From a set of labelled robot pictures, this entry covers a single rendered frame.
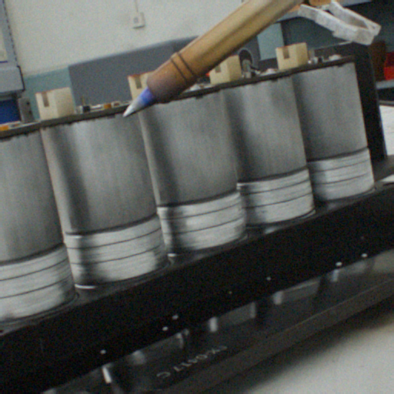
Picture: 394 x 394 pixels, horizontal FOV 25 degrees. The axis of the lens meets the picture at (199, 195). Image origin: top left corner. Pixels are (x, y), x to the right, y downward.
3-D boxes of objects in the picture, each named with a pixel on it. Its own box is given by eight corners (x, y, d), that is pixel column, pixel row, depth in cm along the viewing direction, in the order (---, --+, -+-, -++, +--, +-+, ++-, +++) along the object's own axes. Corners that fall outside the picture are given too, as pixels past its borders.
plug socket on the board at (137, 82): (173, 94, 23) (168, 68, 23) (148, 99, 22) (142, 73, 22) (155, 97, 23) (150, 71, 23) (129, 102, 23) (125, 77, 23)
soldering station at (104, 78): (276, 126, 84) (258, 25, 82) (193, 150, 76) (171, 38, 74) (168, 139, 95) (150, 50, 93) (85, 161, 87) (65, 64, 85)
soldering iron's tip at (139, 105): (128, 125, 21) (162, 99, 20) (115, 108, 20) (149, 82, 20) (131, 123, 21) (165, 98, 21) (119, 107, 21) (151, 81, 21)
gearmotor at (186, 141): (271, 263, 24) (237, 77, 23) (205, 290, 22) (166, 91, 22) (212, 259, 26) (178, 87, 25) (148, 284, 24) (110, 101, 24)
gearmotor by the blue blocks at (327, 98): (395, 212, 27) (368, 48, 27) (345, 233, 26) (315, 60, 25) (335, 212, 29) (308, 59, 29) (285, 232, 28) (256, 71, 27)
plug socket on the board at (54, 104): (85, 112, 21) (79, 85, 21) (55, 118, 21) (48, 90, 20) (67, 115, 22) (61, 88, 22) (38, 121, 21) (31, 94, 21)
